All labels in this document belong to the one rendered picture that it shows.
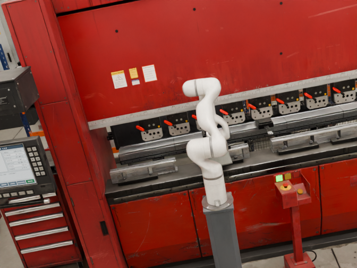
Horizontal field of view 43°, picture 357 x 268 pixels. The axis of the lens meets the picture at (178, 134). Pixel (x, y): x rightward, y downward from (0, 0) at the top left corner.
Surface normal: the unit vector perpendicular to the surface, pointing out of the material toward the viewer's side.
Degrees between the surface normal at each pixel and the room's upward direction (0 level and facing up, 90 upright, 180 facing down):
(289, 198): 90
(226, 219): 90
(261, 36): 90
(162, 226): 90
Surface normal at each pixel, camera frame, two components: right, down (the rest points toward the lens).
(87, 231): 0.06, 0.40
